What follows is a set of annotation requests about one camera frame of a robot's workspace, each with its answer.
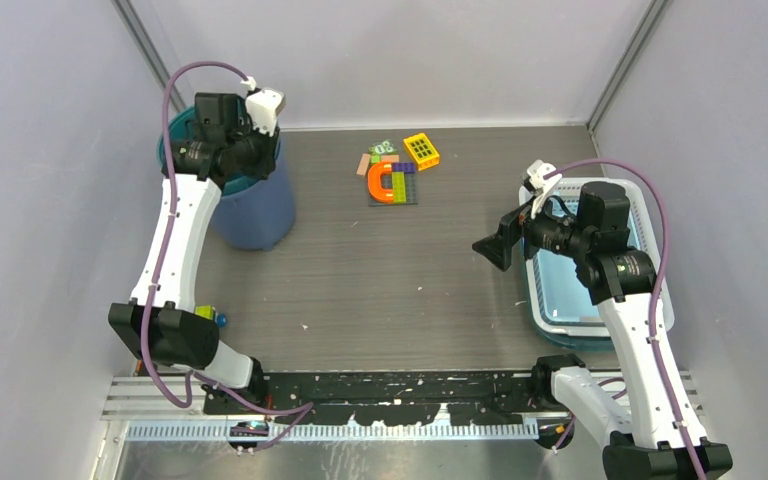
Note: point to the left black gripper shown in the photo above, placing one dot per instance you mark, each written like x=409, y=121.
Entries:
x=245, y=125

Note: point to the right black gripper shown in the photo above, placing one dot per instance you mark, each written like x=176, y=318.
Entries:
x=518, y=222

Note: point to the teal plastic bucket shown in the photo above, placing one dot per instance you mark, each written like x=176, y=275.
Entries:
x=175, y=126

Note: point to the blue plastic bucket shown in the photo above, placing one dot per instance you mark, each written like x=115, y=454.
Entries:
x=258, y=217

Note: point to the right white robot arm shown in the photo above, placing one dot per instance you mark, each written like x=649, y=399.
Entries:
x=658, y=436

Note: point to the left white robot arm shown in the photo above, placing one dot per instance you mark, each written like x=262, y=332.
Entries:
x=157, y=323

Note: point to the light blue inner basket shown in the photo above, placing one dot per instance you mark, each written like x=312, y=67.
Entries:
x=583, y=253

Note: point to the white plastic basket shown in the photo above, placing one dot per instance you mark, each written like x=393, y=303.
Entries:
x=649, y=218

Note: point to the yellow grid toy block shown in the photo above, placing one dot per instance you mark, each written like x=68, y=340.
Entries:
x=422, y=151

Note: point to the orange horseshoe toy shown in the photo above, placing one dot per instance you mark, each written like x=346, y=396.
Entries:
x=375, y=187

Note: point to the green patterned toy tile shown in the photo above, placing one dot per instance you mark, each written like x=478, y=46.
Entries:
x=385, y=147

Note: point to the beige toy block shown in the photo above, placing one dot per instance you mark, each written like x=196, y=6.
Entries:
x=363, y=165

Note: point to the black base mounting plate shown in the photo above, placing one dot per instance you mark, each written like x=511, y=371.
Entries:
x=406, y=398

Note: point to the toy train blocks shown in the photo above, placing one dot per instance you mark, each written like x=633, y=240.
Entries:
x=211, y=313

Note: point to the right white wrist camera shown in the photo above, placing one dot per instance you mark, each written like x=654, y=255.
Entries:
x=540, y=179

